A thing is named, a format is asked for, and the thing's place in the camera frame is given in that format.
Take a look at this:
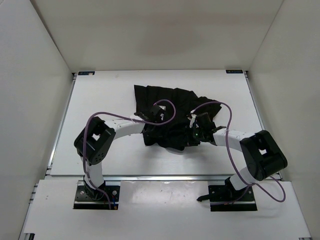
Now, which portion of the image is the black pleated skirt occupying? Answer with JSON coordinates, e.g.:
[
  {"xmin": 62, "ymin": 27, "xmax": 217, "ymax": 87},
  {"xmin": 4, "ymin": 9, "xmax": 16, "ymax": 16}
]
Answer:
[{"xmin": 134, "ymin": 85, "xmax": 222, "ymax": 151}]

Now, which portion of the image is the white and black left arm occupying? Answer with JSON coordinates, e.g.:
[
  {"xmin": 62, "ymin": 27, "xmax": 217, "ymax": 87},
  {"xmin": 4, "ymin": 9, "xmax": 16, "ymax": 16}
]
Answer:
[{"xmin": 74, "ymin": 104, "xmax": 166, "ymax": 202}]

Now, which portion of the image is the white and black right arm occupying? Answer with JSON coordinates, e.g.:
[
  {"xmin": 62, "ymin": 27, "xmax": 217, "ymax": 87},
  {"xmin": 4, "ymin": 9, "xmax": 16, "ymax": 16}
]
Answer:
[{"xmin": 188, "ymin": 112, "xmax": 288, "ymax": 205}]

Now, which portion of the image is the blue right corner label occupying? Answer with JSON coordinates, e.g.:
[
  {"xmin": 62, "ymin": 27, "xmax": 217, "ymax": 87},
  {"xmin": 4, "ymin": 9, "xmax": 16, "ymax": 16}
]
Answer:
[{"xmin": 225, "ymin": 69, "xmax": 244, "ymax": 74}]

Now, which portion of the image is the blue corner label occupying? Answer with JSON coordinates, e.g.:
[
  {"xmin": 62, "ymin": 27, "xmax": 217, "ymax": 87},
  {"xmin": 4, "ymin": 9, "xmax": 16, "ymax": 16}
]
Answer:
[
  {"xmin": 77, "ymin": 71, "xmax": 95, "ymax": 76},
  {"xmin": 225, "ymin": 69, "xmax": 244, "ymax": 74}
]

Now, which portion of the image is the blue left corner label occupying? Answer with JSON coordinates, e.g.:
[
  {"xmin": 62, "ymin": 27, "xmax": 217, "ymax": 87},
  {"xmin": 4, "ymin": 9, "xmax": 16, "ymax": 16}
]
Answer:
[{"xmin": 77, "ymin": 71, "xmax": 95, "ymax": 76}]

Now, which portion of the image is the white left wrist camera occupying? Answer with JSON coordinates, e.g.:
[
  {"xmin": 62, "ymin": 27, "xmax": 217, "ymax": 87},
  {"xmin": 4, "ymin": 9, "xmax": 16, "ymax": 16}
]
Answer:
[{"xmin": 160, "ymin": 105, "xmax": 167, "ymax": 111}]

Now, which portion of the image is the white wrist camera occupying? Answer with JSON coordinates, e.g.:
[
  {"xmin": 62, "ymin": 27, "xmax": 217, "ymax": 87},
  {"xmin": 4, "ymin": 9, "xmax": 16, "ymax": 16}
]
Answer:
[
  {"xmin": 188, "ymin": 112, "xmax": 197, "ymax": 128},
  {"xmin": 160, "ymin": 105, "xmax": 167, "ymax": 111}
]

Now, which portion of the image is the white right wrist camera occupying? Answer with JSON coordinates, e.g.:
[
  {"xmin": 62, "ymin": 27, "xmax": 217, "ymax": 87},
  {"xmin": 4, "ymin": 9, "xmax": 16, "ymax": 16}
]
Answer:
[{"xmin": 188, "ymin": 112, "xmax": 197, "ymax": 128}]

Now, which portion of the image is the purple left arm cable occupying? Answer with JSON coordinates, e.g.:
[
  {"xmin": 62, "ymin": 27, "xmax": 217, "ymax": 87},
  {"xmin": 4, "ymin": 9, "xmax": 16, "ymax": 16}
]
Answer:
[{"xmin": 82, "ymin": 99, "xmax": 176, "ymax": 210}]

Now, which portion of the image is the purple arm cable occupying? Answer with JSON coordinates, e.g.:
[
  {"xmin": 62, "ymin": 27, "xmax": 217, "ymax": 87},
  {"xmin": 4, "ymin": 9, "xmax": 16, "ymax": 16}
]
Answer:
[
  {"xmin": 191, "ymin": 100, "xmax": 287, "ymax": 206},
  {"xmin": 82, "ymin": 99, "xmax": 176, "ymax": 210}
]

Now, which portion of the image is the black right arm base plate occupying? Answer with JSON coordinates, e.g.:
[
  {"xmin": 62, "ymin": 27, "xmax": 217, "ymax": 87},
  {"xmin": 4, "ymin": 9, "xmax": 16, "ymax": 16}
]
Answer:
[{"xmin": 208, "ymin": 185, "xmax": 258, "ymax": 212}]

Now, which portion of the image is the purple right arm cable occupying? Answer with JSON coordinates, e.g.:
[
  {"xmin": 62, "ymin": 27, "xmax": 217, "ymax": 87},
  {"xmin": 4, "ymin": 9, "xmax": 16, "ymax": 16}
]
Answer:
[{"xmin": 191, "ymin": 100, "xmax": 287, "ymax": 206}]

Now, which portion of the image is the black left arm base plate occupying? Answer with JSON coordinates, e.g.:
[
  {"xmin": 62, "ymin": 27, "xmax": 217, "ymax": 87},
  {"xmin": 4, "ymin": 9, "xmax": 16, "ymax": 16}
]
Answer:
[{"xmin": 73, "ymin": 180, "xmax": 121, "ymax": 211}]

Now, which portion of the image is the aluminium table edge rail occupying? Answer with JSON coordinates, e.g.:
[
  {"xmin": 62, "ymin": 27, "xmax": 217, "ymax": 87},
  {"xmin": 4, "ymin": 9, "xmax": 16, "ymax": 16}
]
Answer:
[{"xmin": 44, "ymin": 174, "xmax": 231, "ymax": 182}]

